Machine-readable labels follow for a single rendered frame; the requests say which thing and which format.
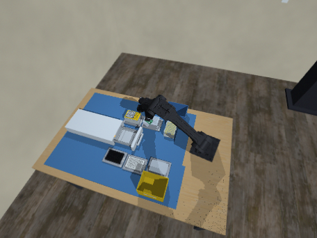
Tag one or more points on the yellow open bin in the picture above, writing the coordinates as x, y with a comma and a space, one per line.
152, 186

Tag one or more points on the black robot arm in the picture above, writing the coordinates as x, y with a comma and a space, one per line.
166, 111

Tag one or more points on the blue open-top box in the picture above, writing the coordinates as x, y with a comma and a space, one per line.
181, 109

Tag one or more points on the blue bench mat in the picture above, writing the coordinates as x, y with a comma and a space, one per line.
82, 156

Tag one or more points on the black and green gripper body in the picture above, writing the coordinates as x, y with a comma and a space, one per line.
150, 116

